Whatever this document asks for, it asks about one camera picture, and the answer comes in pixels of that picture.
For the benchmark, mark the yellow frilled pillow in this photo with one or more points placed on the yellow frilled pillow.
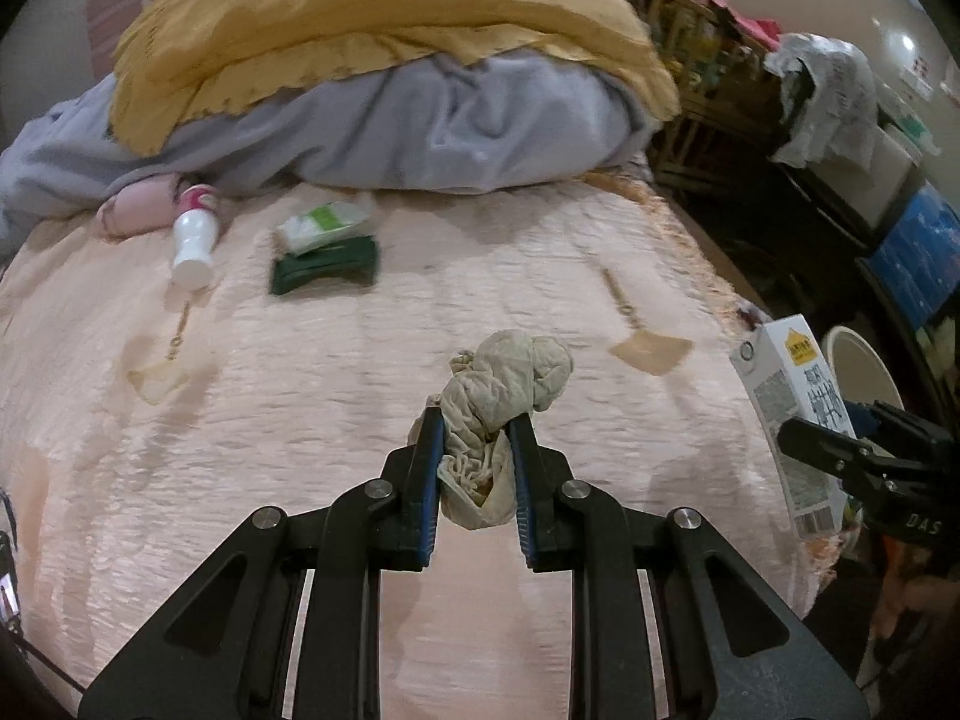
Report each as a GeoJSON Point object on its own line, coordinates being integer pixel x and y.
{"type": "Point", "coordinates": [182, 60]}

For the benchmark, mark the pink quilted bedspread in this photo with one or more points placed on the pink quilted bedspread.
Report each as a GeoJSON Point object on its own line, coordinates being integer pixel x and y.
{"type": "Point", "coordinates": [140, 428]}

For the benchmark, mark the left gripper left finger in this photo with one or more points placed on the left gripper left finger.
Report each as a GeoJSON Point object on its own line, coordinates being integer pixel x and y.
{"type": "Point", "coordinates": [282, 619]}

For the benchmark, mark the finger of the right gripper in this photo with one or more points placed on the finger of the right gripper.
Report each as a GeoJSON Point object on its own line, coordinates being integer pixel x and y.
{"type": "Point", "coordinates": [876, 420]}
{"type": "Point", "coordinates": [859, 466]}

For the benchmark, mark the pink rolled cloth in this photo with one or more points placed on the pink rolled cloth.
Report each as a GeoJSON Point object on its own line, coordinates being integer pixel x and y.
{"type": "Point", "coordinates": [143, 206]}

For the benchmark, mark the wooden baby crib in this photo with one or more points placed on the wooden baby crib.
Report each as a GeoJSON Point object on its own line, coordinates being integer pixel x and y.
{"type": "Point", "coordinates": [730, 103]}

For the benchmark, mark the white crumpled clothing pile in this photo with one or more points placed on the white crumpled clothing pile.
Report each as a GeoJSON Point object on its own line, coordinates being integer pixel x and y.
{"type": "Point", "coordinates": [828, 98]}

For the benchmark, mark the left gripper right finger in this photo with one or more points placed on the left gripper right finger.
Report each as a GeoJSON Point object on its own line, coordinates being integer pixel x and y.
{"type": "Point", "coordinates": [666, 588]}

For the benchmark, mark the blue plastic drawer cabinet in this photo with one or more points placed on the blue plastic drawer cabinet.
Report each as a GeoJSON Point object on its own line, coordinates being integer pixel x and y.
{"type": "Point", "coordinates": [918, 260]}

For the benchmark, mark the beige sock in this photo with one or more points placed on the beige sock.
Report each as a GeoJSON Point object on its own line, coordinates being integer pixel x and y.
{"type": "Point", "coordinates": [509, 374]}

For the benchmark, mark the cream trash bucket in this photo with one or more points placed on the cream trash bucket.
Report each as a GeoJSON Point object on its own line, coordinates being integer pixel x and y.
{"type": "Point", "coordinates": [861, 374]}

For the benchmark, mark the white pink bottle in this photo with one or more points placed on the white pink bottle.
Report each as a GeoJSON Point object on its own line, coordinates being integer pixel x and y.
{"type": "Point", "coordinates": [194, 235]}

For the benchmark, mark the grey blue blanket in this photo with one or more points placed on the grey blue blanket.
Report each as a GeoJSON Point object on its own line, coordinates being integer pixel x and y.
{"type": "Point", "coordinates": [432, 125]}

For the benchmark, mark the white green tissue pack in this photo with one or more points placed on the white green tissue pack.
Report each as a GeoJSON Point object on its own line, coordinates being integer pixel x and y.
{"type": "Point", "coordinates": [322, 226]}

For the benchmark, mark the person right hand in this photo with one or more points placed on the person right hand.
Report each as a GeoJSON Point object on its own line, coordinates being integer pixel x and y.
{"type": "Point", "coordinates": [908, 586]}

